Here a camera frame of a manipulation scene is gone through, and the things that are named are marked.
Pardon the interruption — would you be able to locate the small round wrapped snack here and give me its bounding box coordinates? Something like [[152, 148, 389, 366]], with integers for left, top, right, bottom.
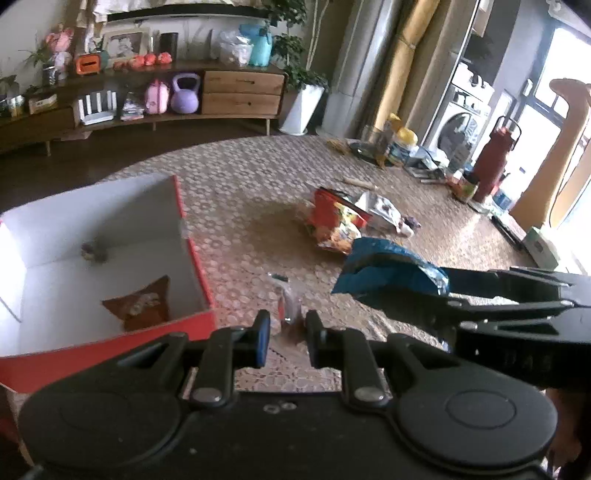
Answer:
[[81, 242, 108, 264]]

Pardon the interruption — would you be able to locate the green white tissue box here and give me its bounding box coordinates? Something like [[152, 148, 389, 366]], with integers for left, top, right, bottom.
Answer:
[[524, 226, 560, 271]]

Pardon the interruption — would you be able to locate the black cylinder speaker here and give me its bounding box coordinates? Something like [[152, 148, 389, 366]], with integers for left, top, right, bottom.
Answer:
[[159, 32, 179, 61]]

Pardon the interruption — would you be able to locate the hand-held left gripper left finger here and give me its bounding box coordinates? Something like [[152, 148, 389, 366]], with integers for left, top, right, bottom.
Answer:
[[124, 310, 271, 409]]

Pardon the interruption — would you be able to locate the stack of magazines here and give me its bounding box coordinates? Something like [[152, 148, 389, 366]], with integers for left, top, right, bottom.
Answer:
[[121, 92, 145, 121]]

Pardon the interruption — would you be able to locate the long wooden tv cabinet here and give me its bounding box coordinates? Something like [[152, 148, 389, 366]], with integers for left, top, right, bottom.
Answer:
[[0, 64, 289, 155]]

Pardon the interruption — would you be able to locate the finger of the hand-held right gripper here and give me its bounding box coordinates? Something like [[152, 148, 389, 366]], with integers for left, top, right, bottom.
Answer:
[[441, 267, 591, 302], [360, 294, 575, 343]]

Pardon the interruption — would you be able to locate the blue snack packet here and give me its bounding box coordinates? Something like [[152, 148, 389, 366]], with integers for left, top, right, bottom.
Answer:
[[331, 237, 450, 319]]

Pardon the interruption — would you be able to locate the grey standing air conditioner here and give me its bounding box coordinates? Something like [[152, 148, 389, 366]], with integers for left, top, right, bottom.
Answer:
[[330, 0, 407, 139]]

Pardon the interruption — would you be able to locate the silver white snack packet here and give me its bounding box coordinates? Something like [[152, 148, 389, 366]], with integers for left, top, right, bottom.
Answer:
[[355, 191, 407, 232]]

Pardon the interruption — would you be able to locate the small cardboard box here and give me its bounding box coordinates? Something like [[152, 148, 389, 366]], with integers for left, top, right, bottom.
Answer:
[[28, 95, 58, 114]]

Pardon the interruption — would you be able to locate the potted plant in white pot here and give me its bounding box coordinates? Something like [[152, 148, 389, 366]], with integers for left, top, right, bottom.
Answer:
[[259, 0, 329, 136]]

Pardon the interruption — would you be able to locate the white picture frame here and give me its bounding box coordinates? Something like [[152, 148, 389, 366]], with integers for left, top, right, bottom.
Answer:
[[100, 27, 151, 68]]

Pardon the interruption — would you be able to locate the white washing machine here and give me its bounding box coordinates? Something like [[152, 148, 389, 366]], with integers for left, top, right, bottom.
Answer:
[[425, 99, 491, 169]]

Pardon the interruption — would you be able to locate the pink plush flower bouquet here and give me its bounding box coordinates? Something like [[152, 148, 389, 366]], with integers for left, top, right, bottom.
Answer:
[[45, 25, 75, 68]]

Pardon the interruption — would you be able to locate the tan curved chair back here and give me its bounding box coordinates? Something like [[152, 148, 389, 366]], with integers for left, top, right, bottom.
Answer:
[[508, 78, 591, 229]]

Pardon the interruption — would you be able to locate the pink small bag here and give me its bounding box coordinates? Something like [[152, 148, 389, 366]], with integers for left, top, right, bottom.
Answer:
[[144, 79, 171, 115]]

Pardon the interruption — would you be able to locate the teal water jug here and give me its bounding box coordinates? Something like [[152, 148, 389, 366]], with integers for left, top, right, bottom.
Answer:
[[240, 24, 274, 66]]

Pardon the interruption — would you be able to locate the dark red thermos bottle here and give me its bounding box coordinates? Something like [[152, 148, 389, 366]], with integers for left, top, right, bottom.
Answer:
[[471, 116, 522, 204]]

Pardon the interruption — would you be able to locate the purple kettlebell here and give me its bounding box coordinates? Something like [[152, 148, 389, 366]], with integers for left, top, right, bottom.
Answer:
[[170, 74, 201, 115]]

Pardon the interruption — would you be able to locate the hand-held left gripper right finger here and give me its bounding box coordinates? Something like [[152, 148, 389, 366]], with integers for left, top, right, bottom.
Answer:
[[305, 311, 463, 413]]

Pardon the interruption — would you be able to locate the small clear snack packet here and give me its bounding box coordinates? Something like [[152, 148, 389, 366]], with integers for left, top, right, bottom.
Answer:
[[268, 272, 305, 344]]

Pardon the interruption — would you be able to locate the brown snack packet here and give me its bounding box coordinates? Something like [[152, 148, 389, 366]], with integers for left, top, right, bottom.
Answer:
[[102, 275, 171, 332]]

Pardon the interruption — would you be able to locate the yellow rolled mat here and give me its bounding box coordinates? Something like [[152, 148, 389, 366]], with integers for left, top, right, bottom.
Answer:
[[374, 0, 440, 134]]

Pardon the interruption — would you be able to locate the white router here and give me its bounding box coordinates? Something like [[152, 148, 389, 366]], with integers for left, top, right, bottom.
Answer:
[[76, 91, 116, 125]]

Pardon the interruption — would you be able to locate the red cardboard box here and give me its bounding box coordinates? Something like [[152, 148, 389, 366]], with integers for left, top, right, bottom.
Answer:
[[0, 174, 218, 464]]

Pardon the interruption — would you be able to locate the red orange snack bag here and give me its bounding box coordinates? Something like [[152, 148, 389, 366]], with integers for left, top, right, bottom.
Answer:
[[302, 187, 372, 254]]

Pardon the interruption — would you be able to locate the clear plastic bag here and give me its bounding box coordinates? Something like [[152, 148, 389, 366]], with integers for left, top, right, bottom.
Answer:
[[217, 30, 254, 68]]

